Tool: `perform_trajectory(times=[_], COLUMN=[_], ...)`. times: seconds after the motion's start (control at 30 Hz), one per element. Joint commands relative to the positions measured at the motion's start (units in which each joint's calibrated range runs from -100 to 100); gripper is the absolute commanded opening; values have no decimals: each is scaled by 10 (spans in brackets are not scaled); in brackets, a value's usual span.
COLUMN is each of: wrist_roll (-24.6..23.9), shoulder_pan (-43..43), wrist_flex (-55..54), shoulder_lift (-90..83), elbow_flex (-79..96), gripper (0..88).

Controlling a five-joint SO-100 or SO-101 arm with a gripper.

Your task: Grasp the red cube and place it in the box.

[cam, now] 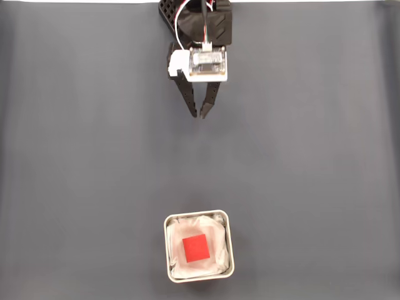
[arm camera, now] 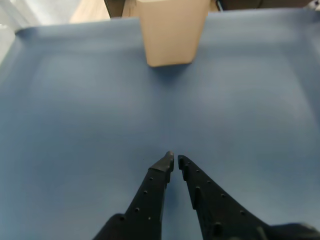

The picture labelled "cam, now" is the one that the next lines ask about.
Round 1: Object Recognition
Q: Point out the beige square box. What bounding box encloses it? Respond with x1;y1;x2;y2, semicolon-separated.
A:
163;209;236;284

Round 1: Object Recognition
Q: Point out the red cube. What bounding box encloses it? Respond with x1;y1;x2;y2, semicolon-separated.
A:
182;233;211;264

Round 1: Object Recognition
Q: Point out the dark blue table mat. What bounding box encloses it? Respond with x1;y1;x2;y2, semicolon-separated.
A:
0;2;400;300

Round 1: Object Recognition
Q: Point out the white tissue paper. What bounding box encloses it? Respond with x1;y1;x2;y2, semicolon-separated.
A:
166;213;228;279

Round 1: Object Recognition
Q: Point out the white camera cable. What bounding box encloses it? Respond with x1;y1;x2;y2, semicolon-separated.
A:
174;0;213;51

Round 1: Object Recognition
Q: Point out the white camera board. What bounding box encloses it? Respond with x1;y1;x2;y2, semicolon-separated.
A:
167;42;229;83

